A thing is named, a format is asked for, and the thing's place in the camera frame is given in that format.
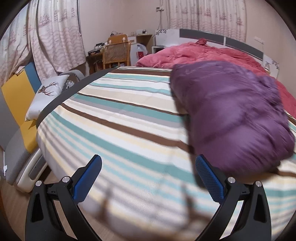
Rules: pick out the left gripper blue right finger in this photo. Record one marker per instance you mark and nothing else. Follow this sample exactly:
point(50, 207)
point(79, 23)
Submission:
point(212, 178)

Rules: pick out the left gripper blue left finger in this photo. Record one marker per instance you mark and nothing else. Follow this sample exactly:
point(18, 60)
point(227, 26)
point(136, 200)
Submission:
point(84, 178)

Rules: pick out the purple down jacket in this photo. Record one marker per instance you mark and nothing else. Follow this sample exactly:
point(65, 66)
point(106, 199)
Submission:
point(237, 119)

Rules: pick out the yellow grey sofa chair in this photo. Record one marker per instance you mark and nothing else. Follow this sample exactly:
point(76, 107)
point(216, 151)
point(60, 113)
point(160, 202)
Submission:
point(22, 162)

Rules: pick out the striped bed sheet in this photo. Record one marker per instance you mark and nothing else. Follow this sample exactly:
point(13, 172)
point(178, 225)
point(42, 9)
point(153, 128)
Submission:
point(148, 188)

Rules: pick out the white deer print pillow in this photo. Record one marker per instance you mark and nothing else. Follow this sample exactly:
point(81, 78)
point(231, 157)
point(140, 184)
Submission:
point(48, 91)

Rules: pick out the wooden desk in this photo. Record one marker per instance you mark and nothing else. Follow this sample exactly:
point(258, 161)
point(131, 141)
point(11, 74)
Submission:
point(95, 62)

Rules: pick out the red quilted duvet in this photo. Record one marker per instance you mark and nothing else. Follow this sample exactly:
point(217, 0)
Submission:
point(208, 55)

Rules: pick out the wicker wooden chair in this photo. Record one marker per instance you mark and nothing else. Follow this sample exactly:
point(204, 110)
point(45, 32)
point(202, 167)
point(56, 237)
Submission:
point(116, 53)

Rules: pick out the patterned side curtain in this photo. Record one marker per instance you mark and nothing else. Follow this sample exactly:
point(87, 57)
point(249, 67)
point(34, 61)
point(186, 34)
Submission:
point(46, 32)

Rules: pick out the white grey bed headboard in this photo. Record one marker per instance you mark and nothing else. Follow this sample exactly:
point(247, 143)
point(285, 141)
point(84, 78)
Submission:
point(171, 37)

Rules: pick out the patterned window curtain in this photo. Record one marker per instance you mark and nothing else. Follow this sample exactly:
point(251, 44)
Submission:
point(222, 17)

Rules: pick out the white wall socket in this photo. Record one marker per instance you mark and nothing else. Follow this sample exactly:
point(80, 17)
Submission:
point(258, 40)

